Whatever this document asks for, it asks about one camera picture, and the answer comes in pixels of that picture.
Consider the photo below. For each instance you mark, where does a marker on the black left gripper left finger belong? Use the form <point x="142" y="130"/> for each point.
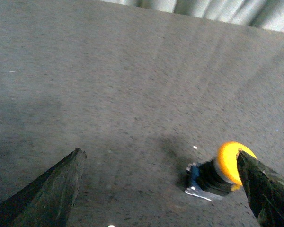
<point x="47" y="201"/>

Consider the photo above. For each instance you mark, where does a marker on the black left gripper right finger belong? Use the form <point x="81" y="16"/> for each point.
<point x="264" y="189"/>

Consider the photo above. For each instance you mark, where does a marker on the yellow mushroom push button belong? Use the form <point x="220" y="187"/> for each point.
<point x="214" y="179"/>

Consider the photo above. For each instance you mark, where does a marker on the white pleated curtain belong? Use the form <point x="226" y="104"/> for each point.
<point x="264" y="14"/>

